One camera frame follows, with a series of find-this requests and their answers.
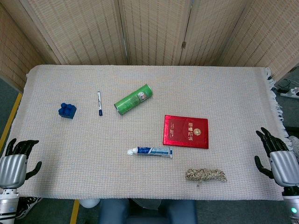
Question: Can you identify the right black-silver robot hand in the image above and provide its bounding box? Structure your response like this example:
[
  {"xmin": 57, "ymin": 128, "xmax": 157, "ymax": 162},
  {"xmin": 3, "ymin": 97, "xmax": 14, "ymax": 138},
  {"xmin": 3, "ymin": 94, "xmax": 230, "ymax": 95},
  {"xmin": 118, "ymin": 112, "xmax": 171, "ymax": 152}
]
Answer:
[{"xmin": 254, "ymin": 127, "xmax": 299, "ymax": 187}]

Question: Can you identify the left black-silver robot hand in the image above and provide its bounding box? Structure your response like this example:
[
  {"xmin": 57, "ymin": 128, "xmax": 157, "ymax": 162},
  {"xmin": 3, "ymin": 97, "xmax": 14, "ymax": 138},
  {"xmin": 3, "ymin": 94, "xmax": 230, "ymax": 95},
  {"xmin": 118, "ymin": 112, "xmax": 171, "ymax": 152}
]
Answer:
[{"xmin": 0, "ymin": 138, "xmax": 43, "ymax": 189}]

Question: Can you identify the white-blue toothpaste tube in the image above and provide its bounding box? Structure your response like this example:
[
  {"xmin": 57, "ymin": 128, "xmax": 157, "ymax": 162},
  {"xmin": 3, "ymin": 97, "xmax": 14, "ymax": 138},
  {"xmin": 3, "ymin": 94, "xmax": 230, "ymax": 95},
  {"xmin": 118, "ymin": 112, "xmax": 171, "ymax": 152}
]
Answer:
[{"xmin": 127, "ymin": 146, "xmax": 174, "ymax": 160}]

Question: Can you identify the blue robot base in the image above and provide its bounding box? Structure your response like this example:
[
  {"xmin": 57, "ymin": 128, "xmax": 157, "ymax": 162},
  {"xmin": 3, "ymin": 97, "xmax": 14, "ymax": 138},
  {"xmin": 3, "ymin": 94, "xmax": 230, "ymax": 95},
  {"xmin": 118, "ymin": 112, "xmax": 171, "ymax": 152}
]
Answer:
[{"xmin": 98, "ymin": 199, "xmax": 198, "ymax": 224}]

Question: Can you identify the grey-white shoe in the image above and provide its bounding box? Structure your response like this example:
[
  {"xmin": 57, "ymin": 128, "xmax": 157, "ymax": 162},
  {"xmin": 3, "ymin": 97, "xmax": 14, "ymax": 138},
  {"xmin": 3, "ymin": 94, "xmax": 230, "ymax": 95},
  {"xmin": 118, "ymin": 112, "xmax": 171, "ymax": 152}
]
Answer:
[{"xmin": 287, "ymin": 135, "xmax": 299, "ymax": 154}]

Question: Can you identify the black-white patterned sneaker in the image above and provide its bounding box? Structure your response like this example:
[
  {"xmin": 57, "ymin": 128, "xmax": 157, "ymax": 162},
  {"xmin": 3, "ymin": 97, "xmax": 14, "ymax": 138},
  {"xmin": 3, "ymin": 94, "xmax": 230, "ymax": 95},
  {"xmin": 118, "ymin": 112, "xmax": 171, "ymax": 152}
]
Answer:
[{"xmin": 14, "ymin": 196, "xmax": 43, "ymax": 219}]

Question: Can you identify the white power strip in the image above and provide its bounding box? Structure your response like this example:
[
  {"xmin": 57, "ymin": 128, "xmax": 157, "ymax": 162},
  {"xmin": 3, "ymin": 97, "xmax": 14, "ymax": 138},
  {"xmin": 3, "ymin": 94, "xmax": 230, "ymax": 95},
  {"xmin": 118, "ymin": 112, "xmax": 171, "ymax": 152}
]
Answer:
[{"xmin": 279, "ymin": 87, "xmax": 299, "ymax": 99}]

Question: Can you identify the blue building block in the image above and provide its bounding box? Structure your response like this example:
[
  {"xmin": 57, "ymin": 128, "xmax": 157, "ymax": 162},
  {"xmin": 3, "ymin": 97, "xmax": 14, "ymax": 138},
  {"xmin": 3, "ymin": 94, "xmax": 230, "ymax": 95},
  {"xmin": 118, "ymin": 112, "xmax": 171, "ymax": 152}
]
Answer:
[{"xmin": 57, "ymin": 103, "xmax": 78, "ymax": 120}]

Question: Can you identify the white round base part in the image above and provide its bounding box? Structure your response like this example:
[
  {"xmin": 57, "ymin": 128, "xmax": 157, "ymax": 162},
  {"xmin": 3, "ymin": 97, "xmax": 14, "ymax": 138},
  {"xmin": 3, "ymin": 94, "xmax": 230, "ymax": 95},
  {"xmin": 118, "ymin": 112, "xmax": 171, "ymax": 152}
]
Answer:
[{"xmin": 80, "ymin": 199, "xmax": 101, "ymax": 209}]

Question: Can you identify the red certificate booklet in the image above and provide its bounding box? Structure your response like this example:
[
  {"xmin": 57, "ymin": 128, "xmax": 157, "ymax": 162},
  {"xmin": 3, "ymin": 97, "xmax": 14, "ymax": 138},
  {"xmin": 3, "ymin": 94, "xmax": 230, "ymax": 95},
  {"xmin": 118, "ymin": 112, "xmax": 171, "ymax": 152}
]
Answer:
[{"xmin": 163, "ymin": 114, "xmax": 209, "ymax": 149}]

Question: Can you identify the white-blue marker pen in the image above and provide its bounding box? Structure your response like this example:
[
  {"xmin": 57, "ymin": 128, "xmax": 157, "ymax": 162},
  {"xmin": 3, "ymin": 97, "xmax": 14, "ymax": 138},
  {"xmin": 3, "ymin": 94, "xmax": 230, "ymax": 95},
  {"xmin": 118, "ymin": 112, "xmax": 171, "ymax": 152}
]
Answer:
[{"xmin": 97, "ymin": 91, "xmax": 104, "ymax": 117}]

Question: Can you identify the green cylindrical chip can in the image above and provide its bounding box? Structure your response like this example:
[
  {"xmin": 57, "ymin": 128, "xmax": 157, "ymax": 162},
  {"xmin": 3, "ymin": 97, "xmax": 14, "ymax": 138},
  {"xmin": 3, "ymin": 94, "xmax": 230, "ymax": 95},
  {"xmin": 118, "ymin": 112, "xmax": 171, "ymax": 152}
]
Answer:
[{"xmin": 114, "ymin": 84, "xmax": 154, "ymax": 116}]

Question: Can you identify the woven bamboo folding screen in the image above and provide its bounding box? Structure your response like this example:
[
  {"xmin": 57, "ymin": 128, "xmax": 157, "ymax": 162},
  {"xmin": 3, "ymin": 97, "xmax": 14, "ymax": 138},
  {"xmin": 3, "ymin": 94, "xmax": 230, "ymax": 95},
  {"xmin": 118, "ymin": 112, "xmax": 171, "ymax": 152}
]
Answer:
[{"xmin": 0, "ymin": 0, "xmax": 299, "ymax": 91}]

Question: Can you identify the beige woven tablecloth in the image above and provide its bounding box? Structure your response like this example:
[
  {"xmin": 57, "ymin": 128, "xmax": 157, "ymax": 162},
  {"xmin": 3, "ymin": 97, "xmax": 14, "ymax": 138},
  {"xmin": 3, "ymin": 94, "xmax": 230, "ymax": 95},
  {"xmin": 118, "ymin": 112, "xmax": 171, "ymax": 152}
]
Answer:
[{"xmin": 0, "ymin": 64, "xmax": 292, "ymax": 201}]

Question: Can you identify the beige coiled rope bundle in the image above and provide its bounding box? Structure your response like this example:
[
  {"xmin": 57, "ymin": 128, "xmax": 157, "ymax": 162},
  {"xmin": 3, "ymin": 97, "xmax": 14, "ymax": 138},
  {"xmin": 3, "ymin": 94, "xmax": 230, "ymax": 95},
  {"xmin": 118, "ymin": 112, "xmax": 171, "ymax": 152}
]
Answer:
[{"xmin": 185, "ymin": 168, "xmax": 228, "ymax": 186}]

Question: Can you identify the black power cable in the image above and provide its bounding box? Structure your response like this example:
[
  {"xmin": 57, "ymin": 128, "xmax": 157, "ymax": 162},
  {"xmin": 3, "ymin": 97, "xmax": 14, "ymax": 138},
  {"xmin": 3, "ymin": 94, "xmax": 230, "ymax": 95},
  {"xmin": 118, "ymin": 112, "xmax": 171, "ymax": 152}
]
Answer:
[{"xmin": 276, "ymin": 79, "xmax": 293, "ymax": 92}]

